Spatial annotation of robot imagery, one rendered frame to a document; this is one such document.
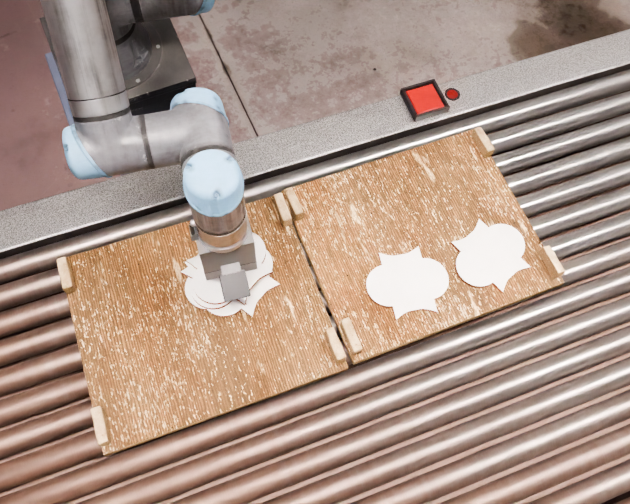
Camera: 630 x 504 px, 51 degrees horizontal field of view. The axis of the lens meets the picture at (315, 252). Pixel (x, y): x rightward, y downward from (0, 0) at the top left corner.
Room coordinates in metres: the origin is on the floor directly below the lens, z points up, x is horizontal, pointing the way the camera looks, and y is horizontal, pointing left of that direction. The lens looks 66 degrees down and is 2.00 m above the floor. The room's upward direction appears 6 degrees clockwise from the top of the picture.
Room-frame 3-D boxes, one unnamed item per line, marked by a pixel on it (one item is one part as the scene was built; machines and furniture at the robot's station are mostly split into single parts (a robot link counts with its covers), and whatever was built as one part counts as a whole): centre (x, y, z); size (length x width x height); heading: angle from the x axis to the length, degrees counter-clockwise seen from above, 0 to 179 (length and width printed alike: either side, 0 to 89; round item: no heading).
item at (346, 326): (0.33, -0.07, 0.95); 0.06 x 0.02 x 0.03; 27
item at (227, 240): (0.42, 0.14, 1.15); 0.08 x 0.08 x 0.05
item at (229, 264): (0.40, 0.14, 1.07); 0.12 x 0.09 x 0.16; 21
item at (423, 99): (0.85, -0.19, 0.92); 0.06 x 0.06 x 0.01; 26
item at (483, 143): (0.74, -0.30, 0.95); 0.06 x 0.02 x 0.03; 27
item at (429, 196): (0.54, -0.19, 0.93); 0.41 x 0.35 x 0.02; 117
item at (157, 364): (0.35, 0.18, 0.93); 0.41 x 0.35 x 0.02; 116
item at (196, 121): (0.51, 0.19, 1.23); 0.11 x 0.11 x 0.08; 19
